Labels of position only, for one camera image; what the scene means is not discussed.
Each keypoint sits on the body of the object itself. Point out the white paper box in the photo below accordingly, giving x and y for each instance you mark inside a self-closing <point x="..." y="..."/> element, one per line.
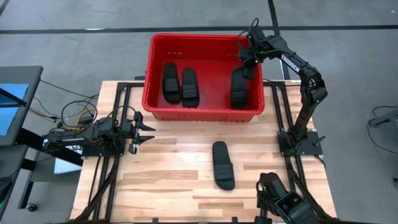
<point x="66" y="165"/>

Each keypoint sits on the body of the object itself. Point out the black cart beam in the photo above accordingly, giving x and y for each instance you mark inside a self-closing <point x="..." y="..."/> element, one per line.
<point x="28" y="137"/>

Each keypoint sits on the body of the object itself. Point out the black cart leg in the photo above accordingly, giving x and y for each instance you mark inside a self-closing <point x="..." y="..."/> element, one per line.
<point x="26" y="186"/>

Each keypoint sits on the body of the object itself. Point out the small black table clamp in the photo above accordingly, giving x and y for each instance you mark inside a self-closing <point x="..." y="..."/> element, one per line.
<point x="140" y="77"/>

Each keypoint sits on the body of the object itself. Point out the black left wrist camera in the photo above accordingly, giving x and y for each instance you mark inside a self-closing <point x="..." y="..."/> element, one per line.
<point x="126" y="127"/>

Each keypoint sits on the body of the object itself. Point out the black rubber slide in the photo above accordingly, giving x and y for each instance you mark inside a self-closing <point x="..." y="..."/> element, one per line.
<point x="190" y="79"/>
<point x="238" y="93"/>
<point x="222" y="161"/>
<point x="171" y="74"/>

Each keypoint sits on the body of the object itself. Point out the red plastic bin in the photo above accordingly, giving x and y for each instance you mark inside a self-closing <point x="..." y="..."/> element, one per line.
<point x="214" y="71"/>

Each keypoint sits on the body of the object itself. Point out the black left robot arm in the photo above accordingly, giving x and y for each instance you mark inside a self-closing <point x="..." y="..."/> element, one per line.
<point x="77" y="137"/>

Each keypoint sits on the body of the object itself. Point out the black caster wheel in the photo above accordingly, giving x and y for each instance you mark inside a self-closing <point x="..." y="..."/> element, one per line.
<point x="31" y="207"/>

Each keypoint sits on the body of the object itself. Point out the grey cart panel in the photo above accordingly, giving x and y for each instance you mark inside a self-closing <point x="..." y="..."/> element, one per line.
<point x="12" y="168"/>

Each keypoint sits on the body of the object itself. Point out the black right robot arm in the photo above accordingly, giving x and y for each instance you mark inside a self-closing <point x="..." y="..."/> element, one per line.
<point x="292" y="62"/>

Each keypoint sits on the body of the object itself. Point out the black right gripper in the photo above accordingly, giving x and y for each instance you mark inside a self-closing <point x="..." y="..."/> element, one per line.
<point x="249" y="57"/>

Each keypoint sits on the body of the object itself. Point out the small black table bracket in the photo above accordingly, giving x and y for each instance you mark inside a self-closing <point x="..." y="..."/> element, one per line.
<point x="154" y="220"/>
<point x="234" y="219"/>

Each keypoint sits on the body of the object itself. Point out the grey monitor with blue screen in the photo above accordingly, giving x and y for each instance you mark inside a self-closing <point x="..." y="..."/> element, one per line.
<point x="18" y="77"/>

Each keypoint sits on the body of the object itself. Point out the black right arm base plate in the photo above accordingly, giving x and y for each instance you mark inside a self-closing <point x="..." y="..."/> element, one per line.
<point x="308" y="149"/>

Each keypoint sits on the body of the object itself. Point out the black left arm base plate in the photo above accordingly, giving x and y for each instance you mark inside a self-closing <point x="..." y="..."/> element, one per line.
<point x="102" y="152"/>

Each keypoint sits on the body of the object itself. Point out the grey stand leg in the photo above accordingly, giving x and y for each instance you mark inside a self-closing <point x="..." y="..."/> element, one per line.
<point x="385" y="119"/>

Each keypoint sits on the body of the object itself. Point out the black aluminium table frame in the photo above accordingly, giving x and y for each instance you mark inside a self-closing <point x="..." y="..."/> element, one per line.
<point x="121" y="84"/>

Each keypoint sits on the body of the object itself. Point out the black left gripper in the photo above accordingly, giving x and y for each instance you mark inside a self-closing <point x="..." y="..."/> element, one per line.
<point x="136" y="137"/>

